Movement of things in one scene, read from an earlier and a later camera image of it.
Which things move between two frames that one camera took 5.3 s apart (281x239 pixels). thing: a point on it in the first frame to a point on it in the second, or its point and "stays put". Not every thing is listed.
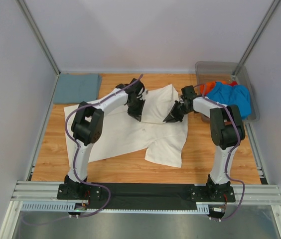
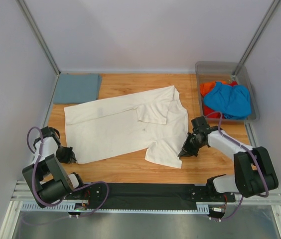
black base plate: (147, 195) stays put
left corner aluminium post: (28, 15) stays put
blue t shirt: (227, 94) stays put
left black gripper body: (135, 100) to (64, 155)
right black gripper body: (184, 108) to (196, 144)
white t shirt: (164, 143) stays put
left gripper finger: (135, 110) to (65, 155)
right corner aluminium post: (263, 25) stays put
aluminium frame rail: (244, 194) stays put
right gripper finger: (174, 113) to (188, 146)
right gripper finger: (178, 117) to (190, 151)
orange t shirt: (206, 88) stays put
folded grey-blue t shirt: (75, 88) stays put
